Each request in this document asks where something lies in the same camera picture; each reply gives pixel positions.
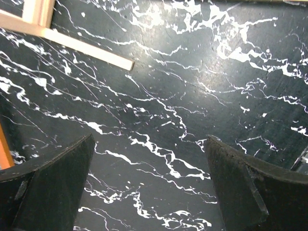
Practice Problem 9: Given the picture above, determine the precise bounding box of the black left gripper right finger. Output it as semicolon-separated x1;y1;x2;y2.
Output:
205;136;308;231

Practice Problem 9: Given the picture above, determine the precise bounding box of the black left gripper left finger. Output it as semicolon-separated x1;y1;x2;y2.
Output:
0;134;95;231

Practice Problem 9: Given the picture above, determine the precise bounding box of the orange wooden shelf rack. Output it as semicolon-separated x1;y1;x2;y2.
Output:
0;126;14;169

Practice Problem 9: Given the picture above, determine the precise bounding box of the light wooden clothes rack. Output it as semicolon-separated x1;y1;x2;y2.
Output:
0;0;134;71

